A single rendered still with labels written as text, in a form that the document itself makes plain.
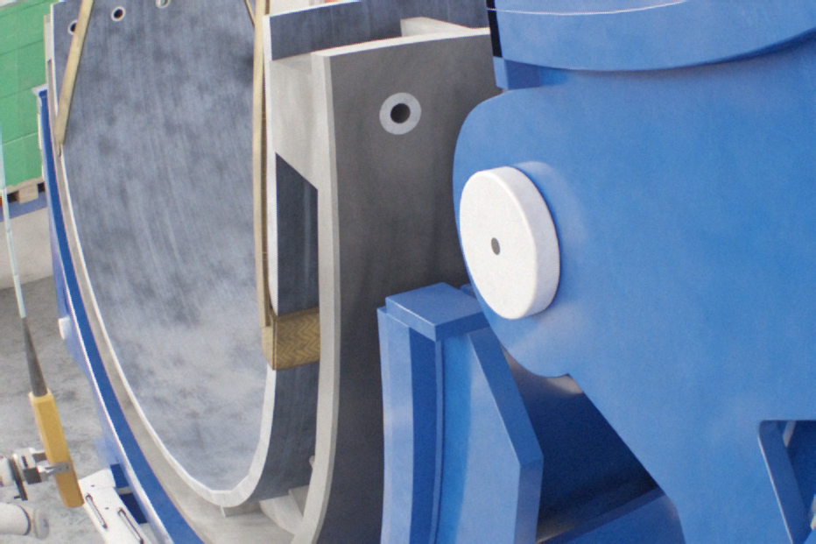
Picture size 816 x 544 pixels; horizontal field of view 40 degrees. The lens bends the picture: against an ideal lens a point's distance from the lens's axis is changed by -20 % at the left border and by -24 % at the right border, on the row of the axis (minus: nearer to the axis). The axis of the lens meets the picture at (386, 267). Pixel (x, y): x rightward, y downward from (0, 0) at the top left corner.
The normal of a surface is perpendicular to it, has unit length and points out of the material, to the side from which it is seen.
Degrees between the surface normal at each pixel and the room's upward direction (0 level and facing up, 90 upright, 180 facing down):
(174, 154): 55
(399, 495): 90
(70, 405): 0
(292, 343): 115
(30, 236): 90
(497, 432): 90
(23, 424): 0
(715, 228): 90
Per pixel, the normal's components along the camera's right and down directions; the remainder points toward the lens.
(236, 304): 0.08, -0.76
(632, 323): -0.89, 0.22
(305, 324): 0.43, 0.62
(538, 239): 0.39, -0.05
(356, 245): 0.44, 0.44
